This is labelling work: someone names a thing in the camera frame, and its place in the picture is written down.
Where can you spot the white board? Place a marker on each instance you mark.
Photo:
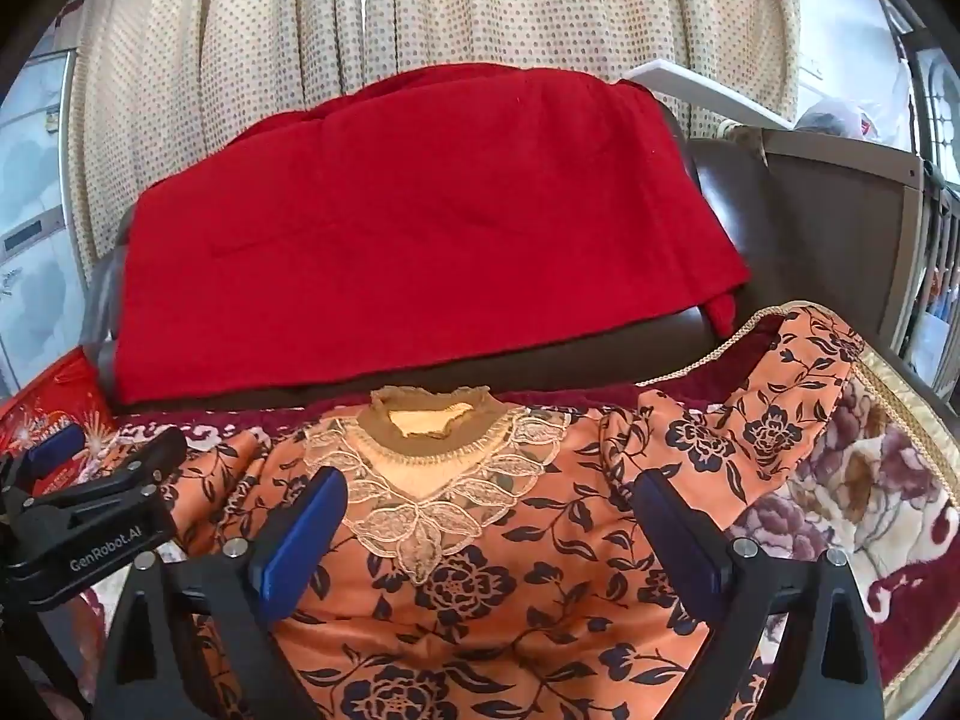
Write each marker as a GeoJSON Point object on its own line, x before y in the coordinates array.
{"type": "Point", "coordinates": [697, 86]}

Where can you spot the beige dotted curtain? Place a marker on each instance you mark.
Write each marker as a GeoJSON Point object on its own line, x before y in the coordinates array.
{"type": "Point", "coordinates": [375, 15]}

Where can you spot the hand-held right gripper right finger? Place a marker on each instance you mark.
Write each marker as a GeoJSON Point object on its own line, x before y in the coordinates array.
{"type": "Point", "coordinates": [682, 547]}

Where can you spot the brown leather sofa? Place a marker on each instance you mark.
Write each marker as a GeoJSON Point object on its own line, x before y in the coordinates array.
{"type": "Point", "coordinates": [731, 240]}

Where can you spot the clear plastic bag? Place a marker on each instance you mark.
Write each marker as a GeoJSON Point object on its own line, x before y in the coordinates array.
{"type": "Point", "coordinates": [832, 116]}

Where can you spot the orange floral shirt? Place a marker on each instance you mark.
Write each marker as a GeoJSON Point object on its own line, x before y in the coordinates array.
{"type": "Point", "coordinates": [525, 577]}

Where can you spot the red gift box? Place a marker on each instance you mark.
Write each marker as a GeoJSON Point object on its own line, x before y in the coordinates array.
{"type": "Point", "coordinates": [52, 397]}

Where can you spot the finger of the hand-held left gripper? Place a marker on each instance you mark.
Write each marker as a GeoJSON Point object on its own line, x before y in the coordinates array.
{"type": "Point", "coordinates": [142, 461]}
{"type": "Point", "coordinates": [56, 444]}

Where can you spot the floral plush blanket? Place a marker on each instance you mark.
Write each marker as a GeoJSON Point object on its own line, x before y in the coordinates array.
{"type": "Point", "coordinates": [885, 480]}

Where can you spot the red blanket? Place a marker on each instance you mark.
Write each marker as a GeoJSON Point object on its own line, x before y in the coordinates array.
{"type": "Point", "coordinates": [412, 240]}

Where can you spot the white standing air conditioner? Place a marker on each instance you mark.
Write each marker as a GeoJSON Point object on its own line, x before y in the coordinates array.
{"type": "Point", "coordinates": [30, 187]}

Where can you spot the beige framed crib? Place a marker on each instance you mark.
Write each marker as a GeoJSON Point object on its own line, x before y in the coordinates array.
{"type": "Point", "coordinates": [840, 240]}

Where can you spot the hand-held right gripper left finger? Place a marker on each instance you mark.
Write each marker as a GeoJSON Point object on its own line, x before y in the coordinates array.
{"type": "Point", "coordinates": [300, 540]}

